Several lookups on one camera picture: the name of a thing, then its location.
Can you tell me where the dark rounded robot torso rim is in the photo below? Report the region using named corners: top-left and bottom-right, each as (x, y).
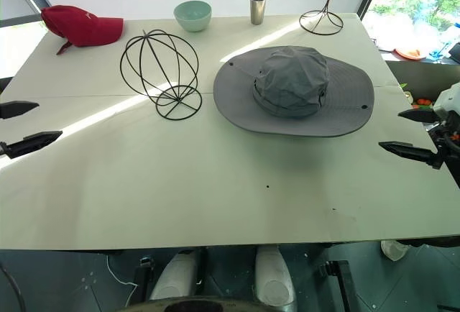
top-left (116, 295), bottom-right (292, 312)

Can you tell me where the red baseball cap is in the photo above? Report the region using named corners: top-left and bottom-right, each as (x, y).
top-left (40, 4), bottom-right (125, 55)

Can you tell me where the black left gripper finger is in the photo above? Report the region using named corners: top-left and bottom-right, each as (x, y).
top-left (0, 101), bottom-right (40, 121)
top-left (0, 130), bottom-right (63, 160)

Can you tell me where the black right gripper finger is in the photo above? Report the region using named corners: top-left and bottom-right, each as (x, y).
top-left (377, 140), bottom-right (443, 171)
top-left (397, 108), bottom-right (438, 124)

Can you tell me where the black table support bracket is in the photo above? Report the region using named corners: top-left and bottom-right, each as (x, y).
top-left (318, 260), bottom-right (361, 312)
top-left (131, 256), bottom-right (156, 304)

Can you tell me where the thin white cord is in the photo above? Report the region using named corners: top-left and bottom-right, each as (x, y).
top-left (105, 253), bottom-right (139, 288)

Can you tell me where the black wire globe hat stand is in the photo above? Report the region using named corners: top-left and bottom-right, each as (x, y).
top-left (119, 29), bottom-right (203, 121)

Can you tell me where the tall black wire stand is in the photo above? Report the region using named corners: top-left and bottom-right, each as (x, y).
top-left (298, 0), bottom-right (344, 35)

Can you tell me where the stainless steel cup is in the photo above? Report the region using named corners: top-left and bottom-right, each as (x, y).
top-left (249, 0), bottom-right (267, 25)

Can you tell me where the white robot left leg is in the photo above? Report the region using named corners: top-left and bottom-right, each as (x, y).
top-left (148, 248), bottom-right (203, 300)

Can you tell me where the orange plate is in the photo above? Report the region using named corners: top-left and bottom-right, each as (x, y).
top-left (394, 47), bottom-right (428, 62)

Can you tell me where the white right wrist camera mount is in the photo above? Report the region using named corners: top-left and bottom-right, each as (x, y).
top-left (433, 82), bottom-right (460, 120)

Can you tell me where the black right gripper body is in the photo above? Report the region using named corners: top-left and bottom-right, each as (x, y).
top-left (426, 116), bottom-right (460, 169)

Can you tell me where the black cable loop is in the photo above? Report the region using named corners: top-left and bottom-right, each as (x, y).
top-left (0, 264), bottom-right (23, 312)

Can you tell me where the grey wide-brim bucket hat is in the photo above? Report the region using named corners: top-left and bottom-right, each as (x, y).
top-left (213, 45), bottom-right (374, 138)

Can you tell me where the pale green ceramic bowl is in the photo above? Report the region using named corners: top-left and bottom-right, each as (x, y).
top-left (173, 0), bottom-right (213, 33)

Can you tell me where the white robot right leg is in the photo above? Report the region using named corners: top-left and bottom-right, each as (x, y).
top-left (252, 245), bottom-right (298, 306)

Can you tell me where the white robot leg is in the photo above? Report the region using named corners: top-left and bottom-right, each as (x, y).
top-left (252, 245), bottom-right (298, 306)
top-left (148, 248), bottom-right (203, 300)

